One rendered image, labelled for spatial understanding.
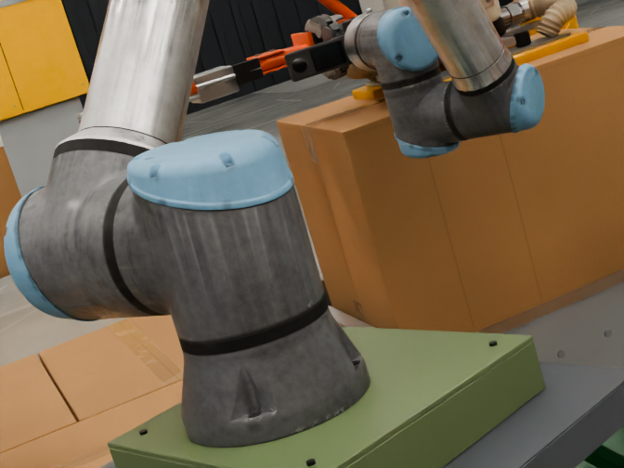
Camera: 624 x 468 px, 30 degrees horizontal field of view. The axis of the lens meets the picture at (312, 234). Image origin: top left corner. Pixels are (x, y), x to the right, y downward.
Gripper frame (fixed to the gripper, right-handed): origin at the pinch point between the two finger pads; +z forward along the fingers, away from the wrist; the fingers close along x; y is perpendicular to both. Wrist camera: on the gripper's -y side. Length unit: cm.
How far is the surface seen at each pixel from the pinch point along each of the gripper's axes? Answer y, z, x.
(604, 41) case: 43.4, -19.8, -12.9
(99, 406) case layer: -52, 24, -52
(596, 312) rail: 21, -35, -51
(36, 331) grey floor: -43, 335, -110
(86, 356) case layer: -48, 61, -53
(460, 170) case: 11.6, -19.2, -24.8
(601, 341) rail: 20, -35, -56
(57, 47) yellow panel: 67, 728, -2
